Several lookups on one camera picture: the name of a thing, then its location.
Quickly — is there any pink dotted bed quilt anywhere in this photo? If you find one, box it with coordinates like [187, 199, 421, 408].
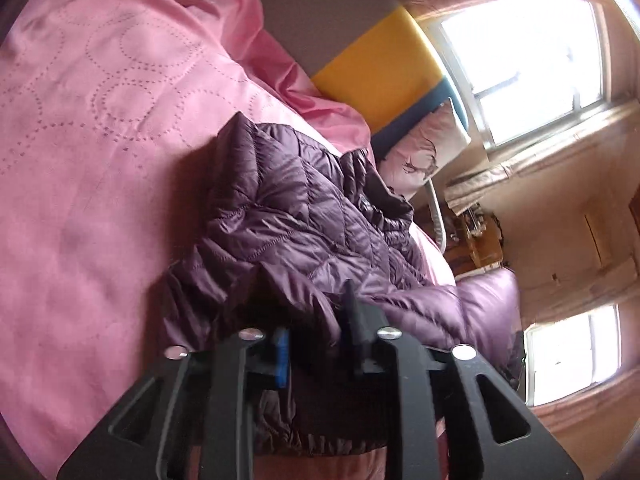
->
[1, 0, 369, 479]

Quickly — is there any white deer print pillow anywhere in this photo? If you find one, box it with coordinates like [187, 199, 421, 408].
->
[378, 99, 471, 200]

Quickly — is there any side window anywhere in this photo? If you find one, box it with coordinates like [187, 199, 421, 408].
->
[524, 304, 622, 406]

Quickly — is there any side window curtain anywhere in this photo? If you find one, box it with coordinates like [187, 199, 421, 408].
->
[520, 256, 639, 327]

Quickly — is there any right pink patterned curtain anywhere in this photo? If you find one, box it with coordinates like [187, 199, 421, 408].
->
[444, 100, 639, 216]

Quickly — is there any cluttered wooden desk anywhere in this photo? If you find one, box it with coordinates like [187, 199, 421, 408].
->
[442, 203, 504, 278]

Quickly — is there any purple quilted down jacket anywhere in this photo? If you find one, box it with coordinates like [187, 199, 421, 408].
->
[164, 114, 520, 456]

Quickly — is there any bright window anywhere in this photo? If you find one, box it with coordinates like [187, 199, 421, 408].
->
[424, 0, 608, 156]

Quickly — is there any grey yellow blue headboard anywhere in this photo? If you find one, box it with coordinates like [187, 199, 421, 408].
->
[262, 0, 469, 157]

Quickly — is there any white metal bed rail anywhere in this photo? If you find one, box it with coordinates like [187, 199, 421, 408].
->
[424, 179, 447, 255]

